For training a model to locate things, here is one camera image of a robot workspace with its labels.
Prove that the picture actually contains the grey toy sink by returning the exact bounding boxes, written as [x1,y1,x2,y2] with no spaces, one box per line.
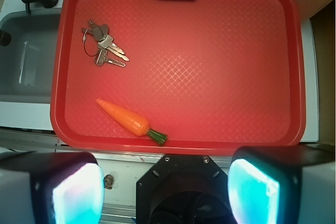
[1,8,61,104]

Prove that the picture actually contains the silver keys on ring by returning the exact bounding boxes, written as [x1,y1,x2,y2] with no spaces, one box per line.
[81,19,130,68]

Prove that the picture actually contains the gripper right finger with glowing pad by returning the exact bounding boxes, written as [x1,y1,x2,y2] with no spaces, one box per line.
[228,145,335,223]

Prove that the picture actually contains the orange toy carrot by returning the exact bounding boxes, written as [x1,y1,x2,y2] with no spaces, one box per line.
[96,99,168,146]

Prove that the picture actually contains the red plastic tray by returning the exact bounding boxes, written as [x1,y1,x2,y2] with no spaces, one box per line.
[51,0,306,156]

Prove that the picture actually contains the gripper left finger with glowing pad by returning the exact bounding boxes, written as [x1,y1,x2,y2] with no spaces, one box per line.
[1,152,104,223]

